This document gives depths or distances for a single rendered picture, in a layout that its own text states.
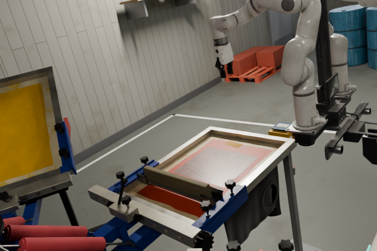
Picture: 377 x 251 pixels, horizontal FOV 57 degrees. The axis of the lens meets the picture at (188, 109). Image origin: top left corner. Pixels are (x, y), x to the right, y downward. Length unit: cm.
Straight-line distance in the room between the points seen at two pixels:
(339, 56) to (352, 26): 447
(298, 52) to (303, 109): 28
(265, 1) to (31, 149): 134
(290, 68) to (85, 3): 371
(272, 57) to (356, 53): 138
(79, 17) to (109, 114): 135
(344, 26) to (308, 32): 493
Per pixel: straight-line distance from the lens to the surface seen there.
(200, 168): 182
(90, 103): 480
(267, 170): 167
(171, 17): 582
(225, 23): 166
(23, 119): 211
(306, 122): 163
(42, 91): 221
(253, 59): 681
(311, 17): 150
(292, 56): 146
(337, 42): 194
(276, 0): 146
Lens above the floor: 184
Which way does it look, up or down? 19 degrees down
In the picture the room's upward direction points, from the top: 13 degrees counter-clockwise
